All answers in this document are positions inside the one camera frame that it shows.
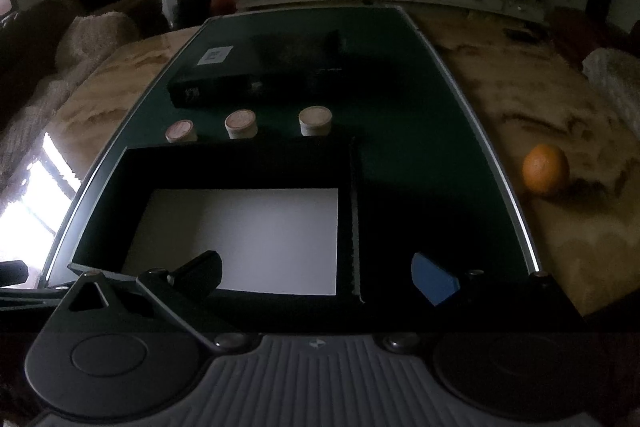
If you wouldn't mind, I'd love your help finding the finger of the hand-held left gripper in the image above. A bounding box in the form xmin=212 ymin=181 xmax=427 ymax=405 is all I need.
xmin=0 ymin=259 xmax=30 ymax=288

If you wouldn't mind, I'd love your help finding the beige fluffy blanket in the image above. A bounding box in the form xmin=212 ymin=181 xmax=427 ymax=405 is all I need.
xmin=0 ymin=12 xmax=143 ymax=158

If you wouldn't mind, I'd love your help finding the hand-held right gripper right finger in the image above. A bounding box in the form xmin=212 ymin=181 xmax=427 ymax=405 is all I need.
xmin=380 ymin=252 xmax=587 ymax=352

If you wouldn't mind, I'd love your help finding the black hinged gift box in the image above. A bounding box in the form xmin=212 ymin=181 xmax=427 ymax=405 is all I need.
xmin=67 ymin=138 xmax=528 ymax=333

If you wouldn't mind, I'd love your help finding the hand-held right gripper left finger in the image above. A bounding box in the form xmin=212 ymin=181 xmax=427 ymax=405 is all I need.
xmin=55 ymin=251 xmax=251 ymax=353

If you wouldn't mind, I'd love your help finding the black bag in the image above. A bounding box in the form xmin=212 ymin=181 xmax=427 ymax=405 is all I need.
xmin=176 ymin=0 xmax=213 ymax=28

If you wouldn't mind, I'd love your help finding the small round tan canister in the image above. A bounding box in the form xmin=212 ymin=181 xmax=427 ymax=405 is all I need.
xmin=165 ymin=119 xmax=198 ymax=144
xmin=224 ymin=109 xmax=258 ymax=140
xmin=299 ymin=106 xmax=334 ymax=136

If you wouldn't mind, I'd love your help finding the orange fruit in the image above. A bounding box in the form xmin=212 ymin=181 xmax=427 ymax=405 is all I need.
xmin=522 ymin=143 xmax=571 ymax=198

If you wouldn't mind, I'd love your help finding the white fluffy cushion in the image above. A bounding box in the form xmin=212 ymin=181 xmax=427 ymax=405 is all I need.
xmin=582 ymin=48 xmax=640 ymax=128

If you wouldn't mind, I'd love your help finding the green desktop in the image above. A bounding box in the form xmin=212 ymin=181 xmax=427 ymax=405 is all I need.
xmin=40 ymin=4 xmax=543 ymax=333

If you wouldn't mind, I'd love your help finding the brown sofa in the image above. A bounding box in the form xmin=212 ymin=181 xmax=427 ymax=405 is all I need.
xmin=0 ymin=0 xmax=171 ymax=132

